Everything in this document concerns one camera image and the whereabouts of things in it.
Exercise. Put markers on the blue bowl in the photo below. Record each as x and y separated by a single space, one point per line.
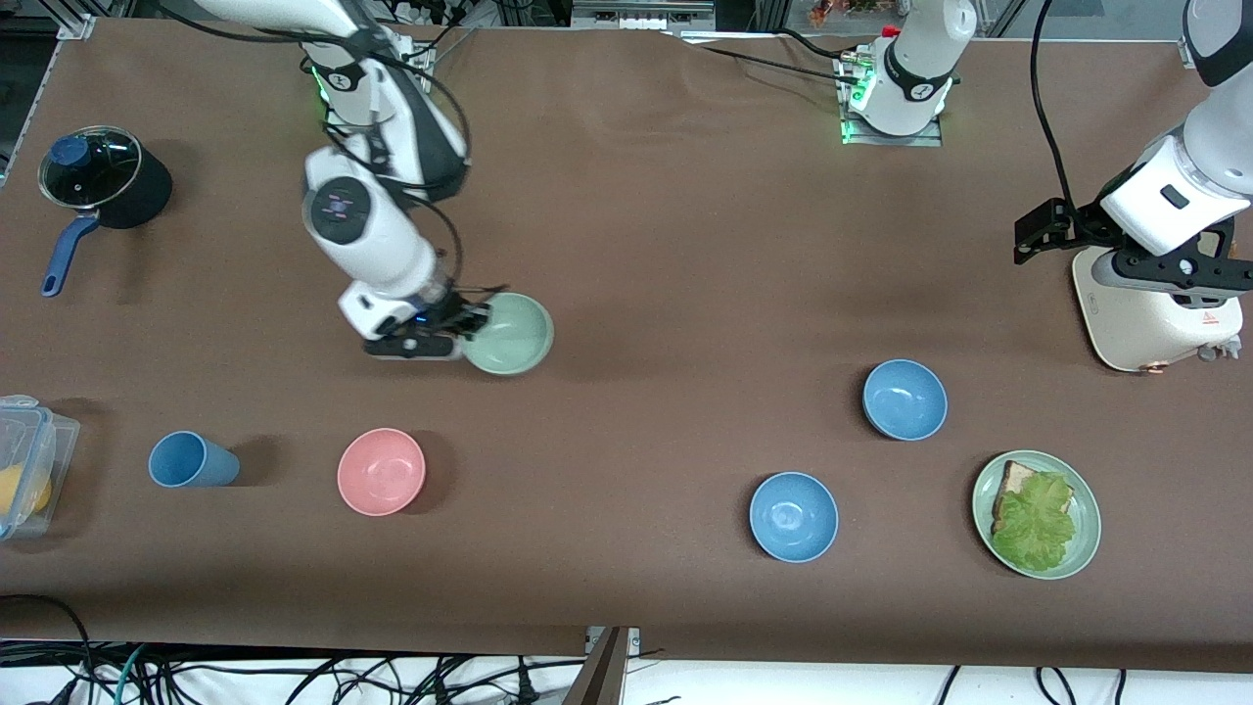
793 519
904 401

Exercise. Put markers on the yellow fruit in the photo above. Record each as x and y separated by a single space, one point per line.
20 490

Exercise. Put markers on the clear plastic food container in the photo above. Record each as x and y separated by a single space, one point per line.
59 441

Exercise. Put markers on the brown table cover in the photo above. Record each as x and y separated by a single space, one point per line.
626 245

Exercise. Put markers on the pale green plate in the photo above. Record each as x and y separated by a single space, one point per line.
1089 519

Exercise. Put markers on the white power strip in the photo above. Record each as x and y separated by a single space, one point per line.
426 12

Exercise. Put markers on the green lettuce leaf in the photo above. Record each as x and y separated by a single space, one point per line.
1038 524

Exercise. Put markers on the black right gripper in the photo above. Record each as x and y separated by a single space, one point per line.
456 311

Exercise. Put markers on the aluminium frame rail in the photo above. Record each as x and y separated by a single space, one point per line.
1188 49
78 27

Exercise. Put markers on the blue cup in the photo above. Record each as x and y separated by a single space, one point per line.
191 460

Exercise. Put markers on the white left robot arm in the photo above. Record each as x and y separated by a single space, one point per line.
915 59

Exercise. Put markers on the colourful plastic items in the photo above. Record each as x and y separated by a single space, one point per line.
852 10

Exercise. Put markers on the aluminium frame beam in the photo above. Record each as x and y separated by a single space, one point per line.
641 15

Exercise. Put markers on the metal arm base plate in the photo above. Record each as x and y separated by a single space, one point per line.
891 140
416 98

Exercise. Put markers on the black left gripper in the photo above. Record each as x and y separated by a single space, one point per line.
1075 222

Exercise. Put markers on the grey metal bracket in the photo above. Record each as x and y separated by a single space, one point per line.
631 638

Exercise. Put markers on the pink bowl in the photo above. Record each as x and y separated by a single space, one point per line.
381 472

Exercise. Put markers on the bread slice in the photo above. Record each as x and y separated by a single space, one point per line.
1013 480

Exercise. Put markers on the pale green bowl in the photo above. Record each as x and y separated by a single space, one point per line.
514 338

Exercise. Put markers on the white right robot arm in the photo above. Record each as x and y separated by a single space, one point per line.
372 235

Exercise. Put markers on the white toaster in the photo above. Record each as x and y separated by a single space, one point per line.
1145 328

